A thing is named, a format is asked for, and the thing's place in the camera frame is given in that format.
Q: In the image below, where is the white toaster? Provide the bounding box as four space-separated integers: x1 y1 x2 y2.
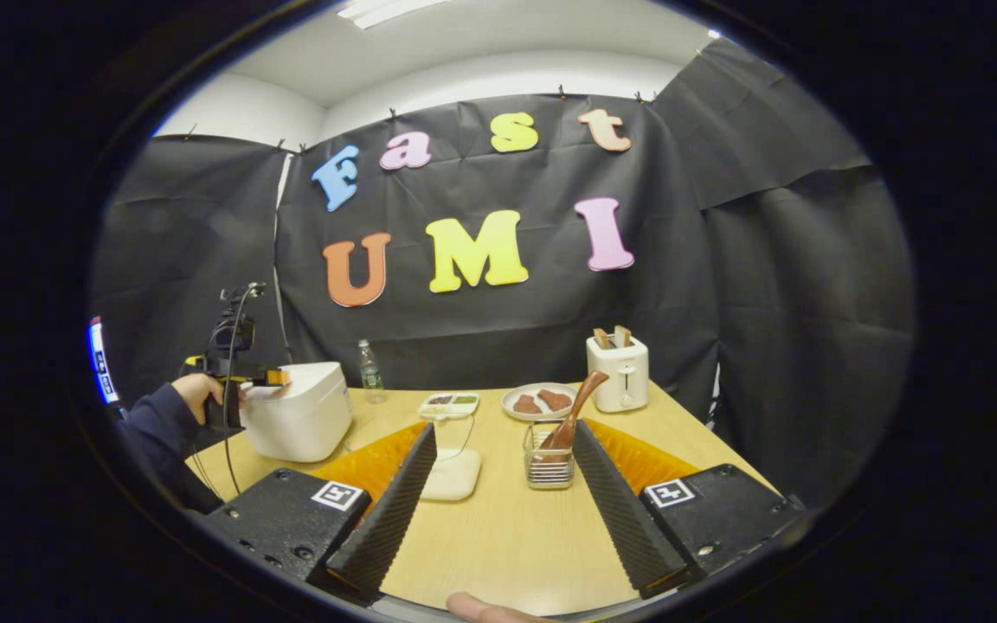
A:
586 334 650 414

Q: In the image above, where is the white divided dish of beans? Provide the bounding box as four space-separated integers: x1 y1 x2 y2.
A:
417 392 481 421

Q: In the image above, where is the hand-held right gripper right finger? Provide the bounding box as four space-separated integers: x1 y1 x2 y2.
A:
572 419 804 600

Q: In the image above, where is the white printed banner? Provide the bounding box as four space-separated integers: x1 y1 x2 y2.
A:
86 316 121 408

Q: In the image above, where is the metal wire chopstick holder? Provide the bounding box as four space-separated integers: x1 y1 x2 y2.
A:
523 421 577 491

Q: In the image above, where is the white rice cooker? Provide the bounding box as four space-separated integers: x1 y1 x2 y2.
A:
239 362 353 463

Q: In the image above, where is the clear plastic water bottle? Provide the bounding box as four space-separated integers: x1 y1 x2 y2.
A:
357 338 389 405

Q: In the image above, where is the brown wooden spoon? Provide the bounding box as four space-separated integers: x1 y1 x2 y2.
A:
537 370 610 453

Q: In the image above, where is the round white plate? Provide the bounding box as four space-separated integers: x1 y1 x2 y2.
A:
501 382 582 422

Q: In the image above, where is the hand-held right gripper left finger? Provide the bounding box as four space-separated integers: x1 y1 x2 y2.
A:
203 421 438 604

